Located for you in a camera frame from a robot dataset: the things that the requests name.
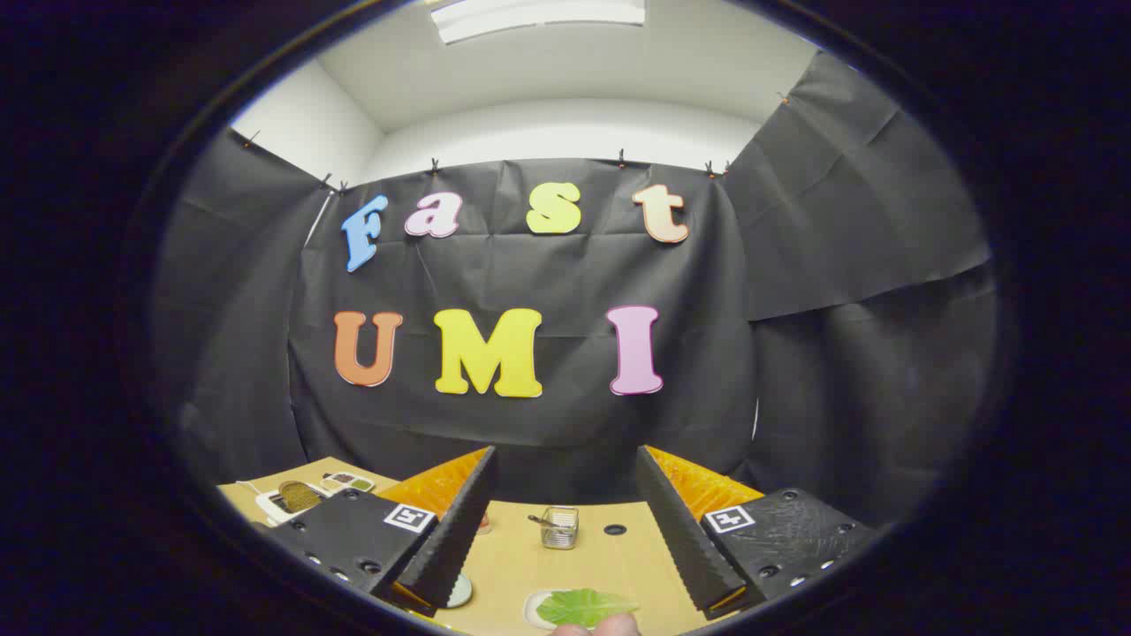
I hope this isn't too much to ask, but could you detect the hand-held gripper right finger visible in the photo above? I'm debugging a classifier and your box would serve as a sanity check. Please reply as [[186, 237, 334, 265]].
[[634, 445, 884, 619]]

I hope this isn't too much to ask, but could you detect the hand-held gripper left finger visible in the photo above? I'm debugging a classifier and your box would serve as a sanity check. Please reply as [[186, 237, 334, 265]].
[[252, 446, 497, 617]]

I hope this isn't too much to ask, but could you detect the green lettuce leaf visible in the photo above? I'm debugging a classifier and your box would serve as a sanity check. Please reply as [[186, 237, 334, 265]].
[[536, 588, 640, 628]]

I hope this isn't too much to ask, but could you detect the white square plate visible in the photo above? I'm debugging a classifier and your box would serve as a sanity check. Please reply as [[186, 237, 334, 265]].
[[523, 589, 577, 630]]

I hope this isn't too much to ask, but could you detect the white toaster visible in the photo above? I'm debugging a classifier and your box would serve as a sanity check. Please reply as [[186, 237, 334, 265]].
[[256, 481, 332, 526]]

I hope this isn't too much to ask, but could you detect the black backdrop cloth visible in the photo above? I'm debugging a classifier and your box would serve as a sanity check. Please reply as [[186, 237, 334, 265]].
[[150, 49, 999, 531]]

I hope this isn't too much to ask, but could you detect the metal wire utensil holder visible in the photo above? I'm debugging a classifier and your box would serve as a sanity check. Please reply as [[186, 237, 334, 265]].
[[540, 506, 580, 550]]

